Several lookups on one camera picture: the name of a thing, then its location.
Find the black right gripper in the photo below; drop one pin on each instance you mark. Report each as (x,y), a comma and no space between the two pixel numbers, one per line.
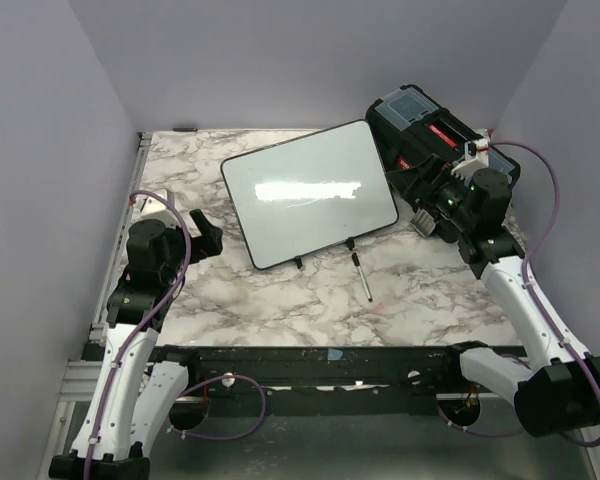
(426,190)

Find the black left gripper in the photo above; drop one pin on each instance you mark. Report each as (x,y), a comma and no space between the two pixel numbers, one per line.
(210,241)

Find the white framed whiteboard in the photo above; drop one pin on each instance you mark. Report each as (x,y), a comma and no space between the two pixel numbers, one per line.
(309,193)

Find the silver whiteboard marker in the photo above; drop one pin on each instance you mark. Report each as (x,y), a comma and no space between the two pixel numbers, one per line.
(362,276)

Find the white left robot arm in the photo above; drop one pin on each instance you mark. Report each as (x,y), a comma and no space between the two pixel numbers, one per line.
(132,396)

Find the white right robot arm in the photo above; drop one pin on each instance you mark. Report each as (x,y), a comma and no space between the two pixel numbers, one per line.
(558,390)

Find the black red toolbox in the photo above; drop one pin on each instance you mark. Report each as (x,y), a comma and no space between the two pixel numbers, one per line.
(411,130)

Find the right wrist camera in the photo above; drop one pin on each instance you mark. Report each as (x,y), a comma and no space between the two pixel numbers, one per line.
(476,158)

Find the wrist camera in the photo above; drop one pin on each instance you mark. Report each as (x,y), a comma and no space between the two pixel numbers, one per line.
(476,158)
(147,207)

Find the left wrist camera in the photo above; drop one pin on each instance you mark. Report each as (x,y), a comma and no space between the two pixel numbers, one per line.
(147,207)

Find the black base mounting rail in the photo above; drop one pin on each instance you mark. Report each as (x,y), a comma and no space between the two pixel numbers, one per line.
(316,381)

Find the aluminium frame rail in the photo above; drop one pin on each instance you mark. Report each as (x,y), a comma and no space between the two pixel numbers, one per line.
(80,375)

